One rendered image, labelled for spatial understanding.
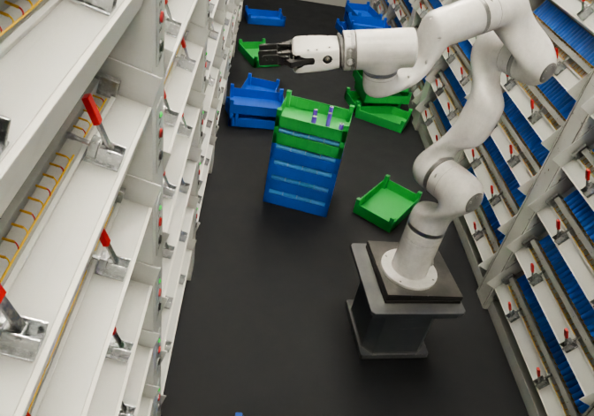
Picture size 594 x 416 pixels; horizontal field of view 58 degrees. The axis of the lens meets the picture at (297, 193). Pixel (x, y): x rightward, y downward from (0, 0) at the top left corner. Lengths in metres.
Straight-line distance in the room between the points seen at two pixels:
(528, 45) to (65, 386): 1.20
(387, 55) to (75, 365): 0.82
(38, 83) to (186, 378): 1.45
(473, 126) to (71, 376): 1.17
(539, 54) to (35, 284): 1.22
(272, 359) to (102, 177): 1.30
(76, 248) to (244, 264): 1.60
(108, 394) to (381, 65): 0.81
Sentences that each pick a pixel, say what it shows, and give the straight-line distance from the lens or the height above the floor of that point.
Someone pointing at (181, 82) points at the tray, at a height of 0.93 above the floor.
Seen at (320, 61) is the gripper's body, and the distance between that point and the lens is 1.14.
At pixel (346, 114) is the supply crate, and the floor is 0.43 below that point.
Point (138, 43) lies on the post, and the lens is 0.78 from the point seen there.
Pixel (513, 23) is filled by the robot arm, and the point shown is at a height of 1.16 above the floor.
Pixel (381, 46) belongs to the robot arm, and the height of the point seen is 1.12.
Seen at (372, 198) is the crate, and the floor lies 0.00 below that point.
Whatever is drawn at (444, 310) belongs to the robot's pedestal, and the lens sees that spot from 1.80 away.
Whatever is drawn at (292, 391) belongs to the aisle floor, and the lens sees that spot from 1.81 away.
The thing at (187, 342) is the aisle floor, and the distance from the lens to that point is 1.88.
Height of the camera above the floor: 1.51
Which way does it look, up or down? 36 degrees down
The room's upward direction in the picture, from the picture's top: 11 degrees clockwise
